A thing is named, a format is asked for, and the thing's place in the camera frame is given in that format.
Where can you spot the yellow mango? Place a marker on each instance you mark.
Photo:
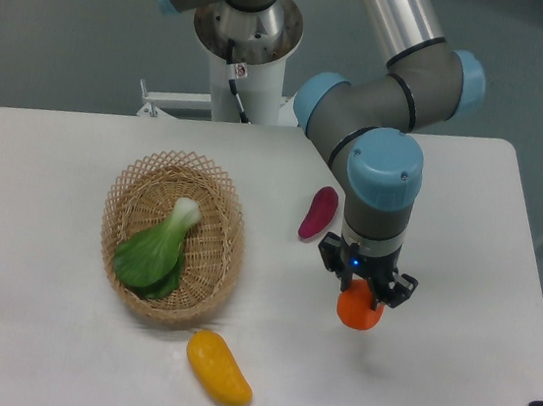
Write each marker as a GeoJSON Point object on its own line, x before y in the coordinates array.
{"type": "Point", "coordinates": [216, 370]}

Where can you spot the purple sweet potato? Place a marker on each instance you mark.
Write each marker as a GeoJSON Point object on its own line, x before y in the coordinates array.
{"type": "Point", "coordinates": [320, 214]}

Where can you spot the green bok choy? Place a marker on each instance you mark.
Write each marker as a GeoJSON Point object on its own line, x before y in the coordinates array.
{"type": "Point", "coordinates": [150, 262]}

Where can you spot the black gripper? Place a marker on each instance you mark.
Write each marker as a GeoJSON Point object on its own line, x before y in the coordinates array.
{"type": "Point", "coordinates": [374, 260]}

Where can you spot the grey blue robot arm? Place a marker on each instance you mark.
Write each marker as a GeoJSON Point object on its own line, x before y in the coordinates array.
{"type": "Point", "coordinates": [362, 132]}

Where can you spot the woven wicker basket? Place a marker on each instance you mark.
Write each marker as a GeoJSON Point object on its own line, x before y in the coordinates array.
{"type": "Point", "coordinates": [142, 196]}

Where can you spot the orange fruit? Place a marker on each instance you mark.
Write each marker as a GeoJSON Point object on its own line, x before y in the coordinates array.
{"type": "Point", "coordinates": [354, 306]}

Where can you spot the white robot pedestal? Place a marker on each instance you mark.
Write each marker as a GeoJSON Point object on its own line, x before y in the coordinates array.
{"type": "Point", "coordinates": [247, 54]}

